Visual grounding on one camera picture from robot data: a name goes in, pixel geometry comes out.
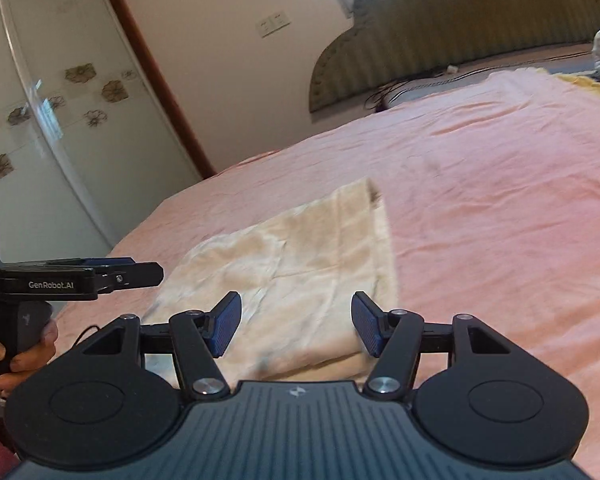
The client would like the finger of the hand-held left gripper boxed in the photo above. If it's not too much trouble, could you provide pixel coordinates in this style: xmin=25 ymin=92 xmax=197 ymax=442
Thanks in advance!
xmin=94 ymin=261 xmax=165 ymax=292
xmin=47 ymin=257 xmax=137 ymax=269

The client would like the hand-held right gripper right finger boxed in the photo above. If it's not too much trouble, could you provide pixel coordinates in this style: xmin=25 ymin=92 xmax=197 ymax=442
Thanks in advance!
xmin=351 ymin=291 xmax=514 ymax=402

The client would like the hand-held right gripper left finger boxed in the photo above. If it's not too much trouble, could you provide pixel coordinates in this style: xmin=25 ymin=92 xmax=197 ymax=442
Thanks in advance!
xmin=82 ymin=291 xmax=244 ymax=402

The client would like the cream towel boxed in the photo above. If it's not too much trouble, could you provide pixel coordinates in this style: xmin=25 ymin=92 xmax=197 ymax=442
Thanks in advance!
xmin=141 ymin=176 xmax=402 ymax=382

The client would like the person's left hand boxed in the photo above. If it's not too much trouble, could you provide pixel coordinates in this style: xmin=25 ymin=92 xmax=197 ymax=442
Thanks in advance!
xmin=0 ymin=317 xmax=61 ymax=400

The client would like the white floral sliding wardrobe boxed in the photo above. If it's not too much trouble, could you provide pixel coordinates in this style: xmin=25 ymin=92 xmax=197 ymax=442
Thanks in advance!
xmin=0 ymin=0 xmax=217 ymax=262

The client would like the pink bedsheet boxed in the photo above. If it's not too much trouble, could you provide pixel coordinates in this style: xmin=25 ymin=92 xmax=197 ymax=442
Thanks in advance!
xmin=50 ymin=69 xmax=600 ymax=480

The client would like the grey striped mattress cover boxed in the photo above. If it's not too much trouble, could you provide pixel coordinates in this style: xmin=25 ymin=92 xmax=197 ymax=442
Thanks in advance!
xmin=379 ymin=51 xmax=600 ymax=111

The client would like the green padded headboard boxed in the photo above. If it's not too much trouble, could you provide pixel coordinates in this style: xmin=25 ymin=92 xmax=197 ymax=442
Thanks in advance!
xmin=308 ymin=0 xmax=600 ymax=113

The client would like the yellow cloth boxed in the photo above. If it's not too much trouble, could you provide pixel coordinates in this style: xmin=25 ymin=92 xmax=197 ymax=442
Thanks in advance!
xmin=552 ymin=73 xmax=600 ymax=107

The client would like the black cable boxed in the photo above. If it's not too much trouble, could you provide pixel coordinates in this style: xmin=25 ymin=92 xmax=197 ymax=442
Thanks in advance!
xmin=74 ymin=326 xmax=103 ymax=347

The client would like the white wall switch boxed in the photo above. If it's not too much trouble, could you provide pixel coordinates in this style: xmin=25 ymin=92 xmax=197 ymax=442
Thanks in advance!
xmin=257 ymin=9 xmax=292 ymax=39

